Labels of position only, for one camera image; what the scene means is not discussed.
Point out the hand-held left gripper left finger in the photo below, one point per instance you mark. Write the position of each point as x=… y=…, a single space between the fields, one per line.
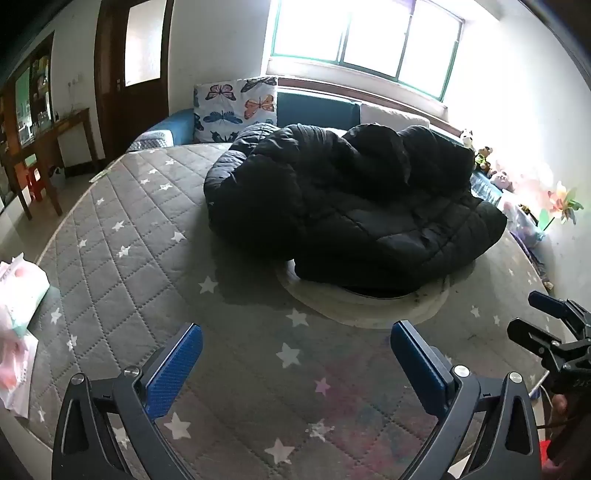
x=178 y=364

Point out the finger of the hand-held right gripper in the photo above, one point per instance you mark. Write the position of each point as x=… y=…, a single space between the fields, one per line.
x=545 y=301
x=526 y=334

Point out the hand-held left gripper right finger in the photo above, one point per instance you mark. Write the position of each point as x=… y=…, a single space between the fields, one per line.
x=420 y=364

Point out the black puffer jacket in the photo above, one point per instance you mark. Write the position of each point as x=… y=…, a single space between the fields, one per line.
x=351 y=207

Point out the person's right hand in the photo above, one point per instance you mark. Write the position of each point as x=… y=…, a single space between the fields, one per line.
x=560 y=403

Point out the clear plastic bag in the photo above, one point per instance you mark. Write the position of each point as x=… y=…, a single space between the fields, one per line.
x=521 y=224

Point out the colourful pinwheel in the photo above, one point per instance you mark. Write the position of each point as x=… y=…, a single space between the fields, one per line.
x=561 y=198

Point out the pink plush toy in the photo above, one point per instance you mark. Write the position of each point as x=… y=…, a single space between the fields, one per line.
x=502 y=181

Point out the brown plush toy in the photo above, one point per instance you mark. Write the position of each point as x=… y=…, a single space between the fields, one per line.
x=483 y=159

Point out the white pink cloth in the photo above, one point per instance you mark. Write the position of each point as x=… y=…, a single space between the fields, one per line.
x=18 y=295

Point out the panda plush toy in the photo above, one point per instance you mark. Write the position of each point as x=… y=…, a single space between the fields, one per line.
x=467 y=137

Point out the white plastic jug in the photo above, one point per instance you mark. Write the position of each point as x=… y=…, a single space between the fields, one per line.
x=58 y=176

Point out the striped pillow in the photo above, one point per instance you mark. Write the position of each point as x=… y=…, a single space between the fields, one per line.
x=150 y=141

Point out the red plastic stool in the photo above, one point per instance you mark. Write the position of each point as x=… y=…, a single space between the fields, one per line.
x=34 y=184

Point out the blue cushion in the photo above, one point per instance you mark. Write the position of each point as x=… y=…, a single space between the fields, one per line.
x=178 y=124

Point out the dark wooden door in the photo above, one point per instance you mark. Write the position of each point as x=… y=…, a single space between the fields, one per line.
x=111 y=115

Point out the butterfly print pillow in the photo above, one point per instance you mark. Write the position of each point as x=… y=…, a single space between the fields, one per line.
x=231 y=110

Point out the wooden table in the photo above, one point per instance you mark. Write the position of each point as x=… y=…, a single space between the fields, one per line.
x=69 y=121

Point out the teal and beige padded headboard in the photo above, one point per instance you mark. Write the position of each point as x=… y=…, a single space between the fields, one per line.
x=318 y=108

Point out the wooden shelf cabinet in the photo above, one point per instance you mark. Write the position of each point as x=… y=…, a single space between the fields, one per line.
x=23 y=92

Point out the green-framed window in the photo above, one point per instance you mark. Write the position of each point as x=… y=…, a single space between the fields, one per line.
x=369 y=41

